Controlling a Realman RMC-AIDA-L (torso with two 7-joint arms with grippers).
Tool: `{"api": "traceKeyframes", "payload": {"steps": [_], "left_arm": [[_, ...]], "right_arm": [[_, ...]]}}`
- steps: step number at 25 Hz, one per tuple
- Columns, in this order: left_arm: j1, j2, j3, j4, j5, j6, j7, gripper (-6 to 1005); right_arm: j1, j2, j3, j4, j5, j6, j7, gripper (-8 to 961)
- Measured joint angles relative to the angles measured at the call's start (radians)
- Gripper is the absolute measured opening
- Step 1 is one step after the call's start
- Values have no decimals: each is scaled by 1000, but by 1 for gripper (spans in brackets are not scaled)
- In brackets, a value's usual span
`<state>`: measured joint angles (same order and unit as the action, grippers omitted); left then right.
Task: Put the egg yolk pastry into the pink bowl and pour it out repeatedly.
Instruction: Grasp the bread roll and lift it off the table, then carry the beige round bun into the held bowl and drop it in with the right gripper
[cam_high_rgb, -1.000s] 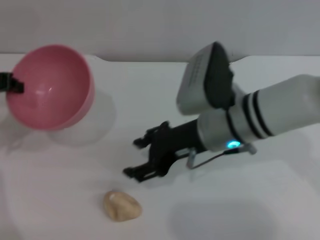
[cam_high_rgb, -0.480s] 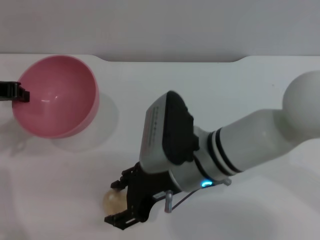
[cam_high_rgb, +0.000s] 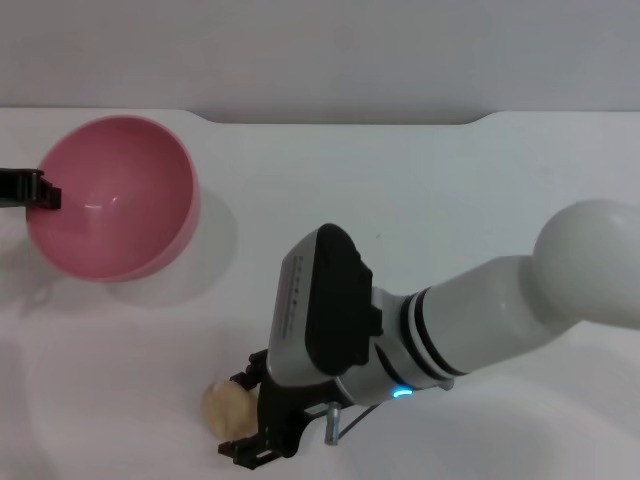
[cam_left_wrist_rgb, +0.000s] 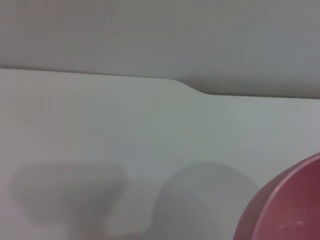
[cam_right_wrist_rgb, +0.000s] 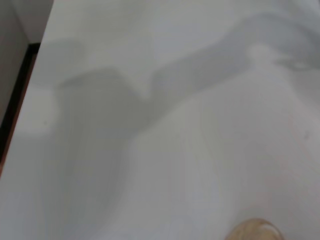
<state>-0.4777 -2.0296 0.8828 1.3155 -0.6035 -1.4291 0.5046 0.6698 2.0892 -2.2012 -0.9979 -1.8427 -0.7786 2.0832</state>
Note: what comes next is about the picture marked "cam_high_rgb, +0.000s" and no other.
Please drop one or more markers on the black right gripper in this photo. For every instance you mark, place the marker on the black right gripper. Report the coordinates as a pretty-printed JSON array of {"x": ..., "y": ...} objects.
[{"x": 285, "y": 410}]

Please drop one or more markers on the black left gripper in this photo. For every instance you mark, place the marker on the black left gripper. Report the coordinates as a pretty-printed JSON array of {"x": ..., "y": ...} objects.
[{"x": 20, "y": 187}]

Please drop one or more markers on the beige egg yolk pastry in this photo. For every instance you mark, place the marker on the beige egg yolk pastry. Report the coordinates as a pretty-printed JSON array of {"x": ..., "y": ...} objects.
[{"x": 230, "y": 410}]

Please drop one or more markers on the pink plastic bowl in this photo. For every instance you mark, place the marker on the pink plastic bowl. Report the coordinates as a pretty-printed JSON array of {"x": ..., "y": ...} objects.
[{"x": 120, "y": 200}]

